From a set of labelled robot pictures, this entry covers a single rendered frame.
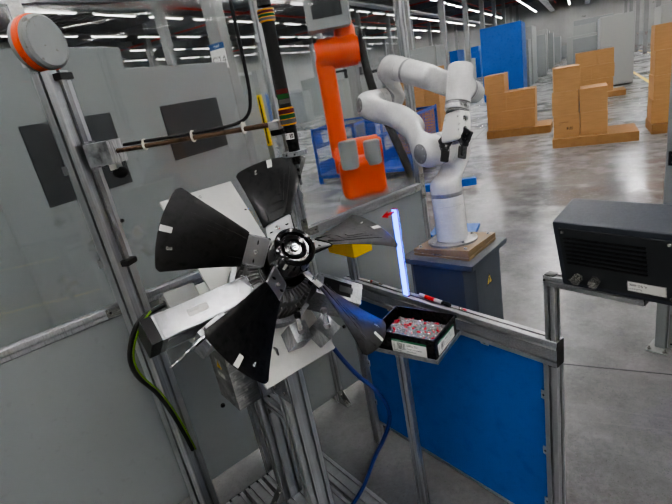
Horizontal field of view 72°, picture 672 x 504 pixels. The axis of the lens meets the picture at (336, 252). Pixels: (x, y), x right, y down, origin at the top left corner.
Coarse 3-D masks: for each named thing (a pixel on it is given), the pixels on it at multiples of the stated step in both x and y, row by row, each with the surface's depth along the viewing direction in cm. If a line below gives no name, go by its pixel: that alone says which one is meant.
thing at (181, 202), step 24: (168, 216) 121; (192, 216) 122; (216, 216) 124; (168, 240) 121; (192, 240) 123; (216, 240) 124; (240, 240) 126; (168, 264) 122; (192, 264) 124; (216, 264) 127; (240, 264) 129
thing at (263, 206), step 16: (272, 160) 147; (288, 160) 146; (304, 160) 146; (240, 176) 147; (256, 176) 145; (272, 176) 143; (288, 176) 142; (256, 192) 143; (272, 192) 141; (288, 192) 139; (256, 208) 141; (272, 208) 138; (288, 208) 136
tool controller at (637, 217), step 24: (576, 216) 106; (600, 216) 103; (624, 216) 100; (648, 216) 97; (576, 240) 106; (600, 240) 102; (624, 240) 98; (648, 240) 94; (576, 264) 110; (600, 264) 105; (624, 264) 101; (648, 264) 97; (600, 288) 110; (624, 288) 105; (648, 288) 100
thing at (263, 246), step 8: (248, 240) 127; (256, 240) 128; (264, 240) 129; (248, 248) 128; (256, 248) 129; (264, 248) 129; (248, 256) 129; (256, 256) 130; (264, 256) 130; (248, 264) 130; (256, 264) 130
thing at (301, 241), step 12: (288, 228) 129; (276, 240) 125; (288, 240) 127; (300, 240) 129; (312, 240) 130; (276, 252) 124; (288, 252) 125; (300, 252) 127; (312, 252) 128; (264, 264) 133; (276, 264) 126; (288, 264) 124; (300, 264) 125; (264, 276) 132; (288, 276) 129; (300, 276) 135; (288, 288) 134
